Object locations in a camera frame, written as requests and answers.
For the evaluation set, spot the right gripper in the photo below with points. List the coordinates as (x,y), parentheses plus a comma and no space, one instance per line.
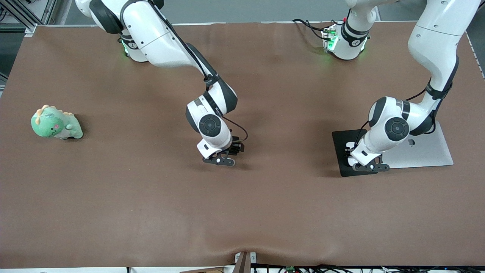
(234,147)

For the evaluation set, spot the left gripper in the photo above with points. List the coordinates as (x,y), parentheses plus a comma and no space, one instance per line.
(349,152)

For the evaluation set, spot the white computer mouse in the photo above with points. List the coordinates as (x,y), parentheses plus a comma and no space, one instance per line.
(353,163)

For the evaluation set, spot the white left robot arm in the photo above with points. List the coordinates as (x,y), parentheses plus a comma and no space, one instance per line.
(435,38)

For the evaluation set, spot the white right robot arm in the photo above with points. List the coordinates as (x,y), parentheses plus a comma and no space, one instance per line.
(151,34)

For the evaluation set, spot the black mouse pad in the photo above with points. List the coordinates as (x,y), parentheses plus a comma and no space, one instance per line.
(341,167)

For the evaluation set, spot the silver closed laptop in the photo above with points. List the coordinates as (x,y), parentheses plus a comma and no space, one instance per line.
(424,151)

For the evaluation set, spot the brown table cover mat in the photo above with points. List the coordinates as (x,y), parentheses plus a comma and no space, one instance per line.
(151,208)

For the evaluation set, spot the small green circuit board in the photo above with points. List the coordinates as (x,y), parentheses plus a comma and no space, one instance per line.
(290,269)

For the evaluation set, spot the green plush dinosaur toy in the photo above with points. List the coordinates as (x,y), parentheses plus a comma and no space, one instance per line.
(49,125)

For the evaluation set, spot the small metal bracket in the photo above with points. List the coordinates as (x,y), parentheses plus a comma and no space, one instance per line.
(253,258)

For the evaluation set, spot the brown wooden post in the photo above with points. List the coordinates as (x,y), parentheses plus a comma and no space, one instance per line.
(243,265)

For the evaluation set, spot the aluminium frame struts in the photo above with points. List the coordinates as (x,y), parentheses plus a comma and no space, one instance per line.
(19,13)

